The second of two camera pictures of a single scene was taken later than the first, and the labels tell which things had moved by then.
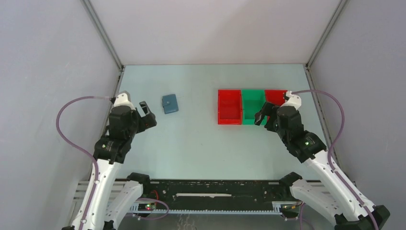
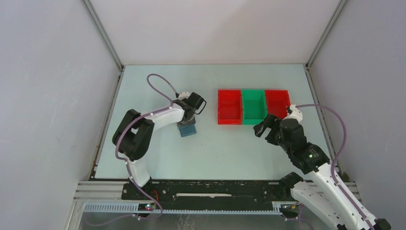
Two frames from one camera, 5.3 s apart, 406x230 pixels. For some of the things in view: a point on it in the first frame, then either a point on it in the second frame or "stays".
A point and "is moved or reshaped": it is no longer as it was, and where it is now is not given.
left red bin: x=230 y=107 stays
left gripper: x=151 y=121 to x=185 y=123
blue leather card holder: x=169 y=103 is moved or reshaped
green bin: x=253 y=100 stays
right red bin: x=275 y=97 stays
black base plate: x=212 y=194 stays
